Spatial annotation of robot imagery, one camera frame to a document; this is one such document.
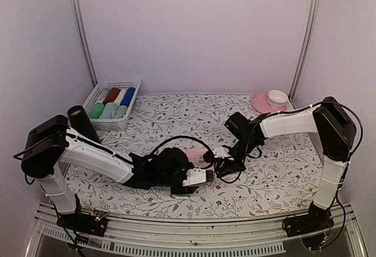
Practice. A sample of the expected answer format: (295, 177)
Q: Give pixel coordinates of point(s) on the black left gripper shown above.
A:
(184, 192)

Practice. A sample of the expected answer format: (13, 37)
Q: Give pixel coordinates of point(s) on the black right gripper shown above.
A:
(228, 164)

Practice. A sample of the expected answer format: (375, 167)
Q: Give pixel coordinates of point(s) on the pink towel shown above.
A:
(195, 156)

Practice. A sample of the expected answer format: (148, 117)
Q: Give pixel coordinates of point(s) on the green towel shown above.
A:
(97, 111)
(121, 111)

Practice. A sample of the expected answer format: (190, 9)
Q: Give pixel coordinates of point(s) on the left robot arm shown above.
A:
(55, 141)

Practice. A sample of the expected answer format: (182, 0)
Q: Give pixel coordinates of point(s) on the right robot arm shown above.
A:
(328, 119)

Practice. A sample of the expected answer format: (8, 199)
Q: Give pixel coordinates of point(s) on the pink plate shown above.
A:
(261, 104)

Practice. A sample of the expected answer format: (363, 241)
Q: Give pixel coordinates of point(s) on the white bowl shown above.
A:
(277, 98)

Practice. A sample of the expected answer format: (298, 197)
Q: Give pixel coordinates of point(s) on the light blue rolled towel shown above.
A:
(109, 111)

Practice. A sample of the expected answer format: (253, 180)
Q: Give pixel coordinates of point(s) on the white plastic basket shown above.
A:
(111, 124)

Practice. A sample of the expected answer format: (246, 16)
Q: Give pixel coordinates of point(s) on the white rolled towel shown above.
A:
(120, 96)

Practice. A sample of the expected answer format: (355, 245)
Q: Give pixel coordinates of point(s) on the green rolled towel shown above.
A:
(97, 111)

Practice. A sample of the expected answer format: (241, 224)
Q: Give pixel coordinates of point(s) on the red rolled towel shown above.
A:
(112, 95)

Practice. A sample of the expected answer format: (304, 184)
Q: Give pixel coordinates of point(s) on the grey rolled towel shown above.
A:
(102, 96)

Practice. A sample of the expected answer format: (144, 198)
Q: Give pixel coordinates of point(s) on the black cylinder cup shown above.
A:
(80, 121)

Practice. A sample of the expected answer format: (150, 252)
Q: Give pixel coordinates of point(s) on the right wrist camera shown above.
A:
(215, 154)

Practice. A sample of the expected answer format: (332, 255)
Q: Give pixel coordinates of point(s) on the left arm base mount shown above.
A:
(83, 223)

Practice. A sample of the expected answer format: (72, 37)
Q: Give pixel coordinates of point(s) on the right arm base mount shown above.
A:
(314, 220)

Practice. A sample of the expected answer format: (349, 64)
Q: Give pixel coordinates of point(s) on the front aluminium rail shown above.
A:
(128, 235)

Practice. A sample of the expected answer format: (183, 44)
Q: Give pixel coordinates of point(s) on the right aluminium frame post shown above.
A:
(312, 13)

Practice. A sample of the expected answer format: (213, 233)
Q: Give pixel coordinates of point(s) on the aluminium frame post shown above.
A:
(312, 13)
(77, 12)

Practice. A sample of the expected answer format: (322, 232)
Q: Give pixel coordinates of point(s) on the left aluminium frame post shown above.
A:
(77, 12)

